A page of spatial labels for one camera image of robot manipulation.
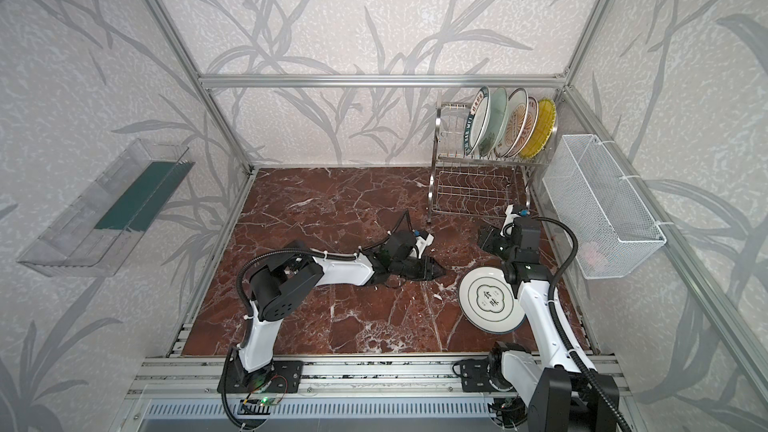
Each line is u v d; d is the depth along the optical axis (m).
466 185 1.09
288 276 0.55
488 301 0.87
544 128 0.75
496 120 0.79
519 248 0.62
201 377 0.75
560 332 0.45
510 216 0.75
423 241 0.84
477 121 0.90
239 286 0.51
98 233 0.64
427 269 0.79
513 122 0.83
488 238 0.74
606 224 0.61
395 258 0.73
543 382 0.42
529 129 0.75
